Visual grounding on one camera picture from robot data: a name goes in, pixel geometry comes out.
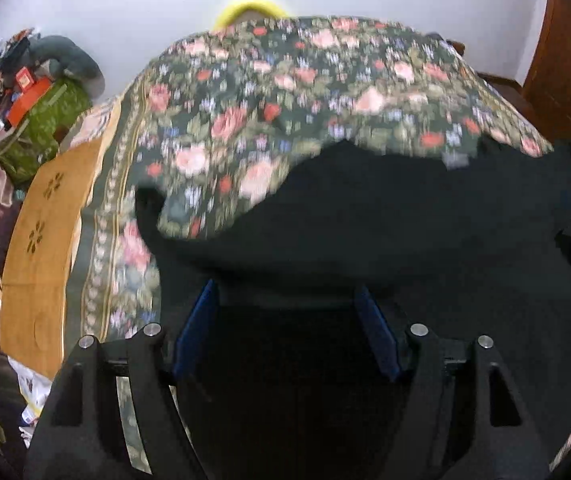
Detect black t-shirt with print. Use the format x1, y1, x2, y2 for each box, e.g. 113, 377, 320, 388
136, 136, 571, 479

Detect wooden bed board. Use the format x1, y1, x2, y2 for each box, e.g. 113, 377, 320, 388
0, 136, 104, 380

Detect floral bedspread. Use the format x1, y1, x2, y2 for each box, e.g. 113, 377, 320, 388
62, 15, 571, 470

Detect green storage bag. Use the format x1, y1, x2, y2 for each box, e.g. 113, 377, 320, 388
0, 78, 91, 186

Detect orange box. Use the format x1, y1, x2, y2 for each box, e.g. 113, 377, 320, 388
6, 77, 52, 127

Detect wooden door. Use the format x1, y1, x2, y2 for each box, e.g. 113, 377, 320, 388
523, 0, 571, 139

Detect yellow foam tube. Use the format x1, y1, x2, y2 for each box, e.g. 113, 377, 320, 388
212, 0, 289, 30

